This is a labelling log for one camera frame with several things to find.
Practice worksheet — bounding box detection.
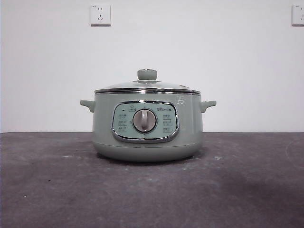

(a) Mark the glass lid with green knob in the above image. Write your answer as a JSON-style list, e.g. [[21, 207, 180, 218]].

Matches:
[[94, 68, 201, 95]]

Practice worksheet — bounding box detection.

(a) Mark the green electric cooking pot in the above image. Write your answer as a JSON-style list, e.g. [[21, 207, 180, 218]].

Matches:
[[80, 90, 217, 163]]

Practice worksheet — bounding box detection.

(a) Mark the white wall socket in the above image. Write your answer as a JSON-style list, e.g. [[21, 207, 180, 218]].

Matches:
[[90, 4, 112, 27], [292, 4, 304, 26]]

